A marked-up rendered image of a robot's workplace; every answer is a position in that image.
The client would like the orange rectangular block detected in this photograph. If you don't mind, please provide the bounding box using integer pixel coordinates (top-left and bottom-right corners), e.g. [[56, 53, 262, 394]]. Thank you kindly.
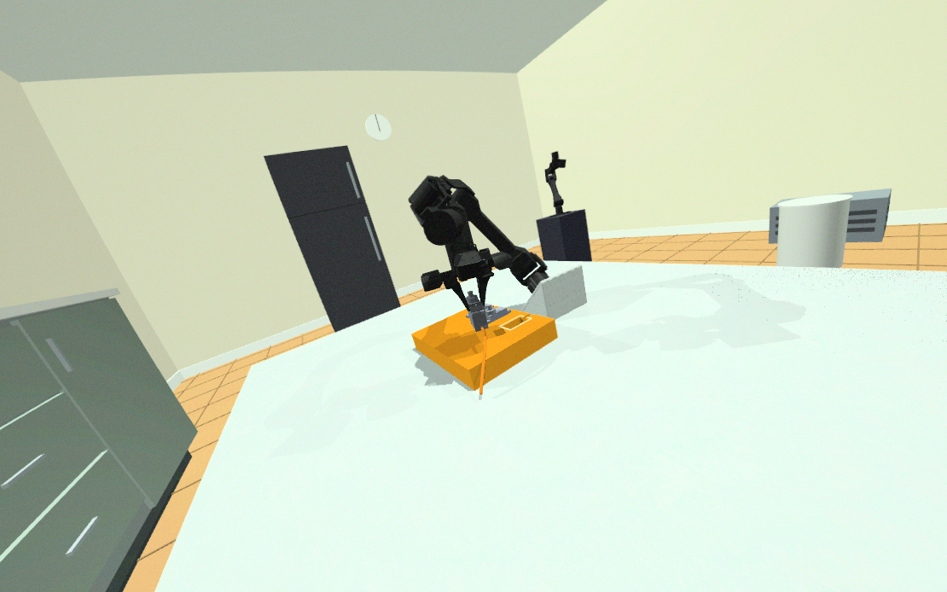
[[411, 303, 558, 390]]

